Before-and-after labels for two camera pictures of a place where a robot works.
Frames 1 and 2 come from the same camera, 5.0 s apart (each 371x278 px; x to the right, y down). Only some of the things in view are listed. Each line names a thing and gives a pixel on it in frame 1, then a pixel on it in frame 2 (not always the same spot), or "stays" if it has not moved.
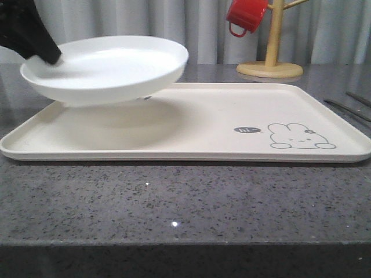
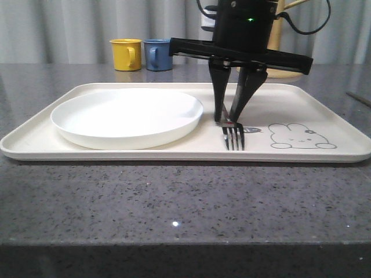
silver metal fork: [349, 110] → [228, 125]
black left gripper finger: [22, 29] → [249, 80]
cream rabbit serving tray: [193, 122] stays
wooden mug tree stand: [271, 68] stays
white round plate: [109, 69] → [126, 119]
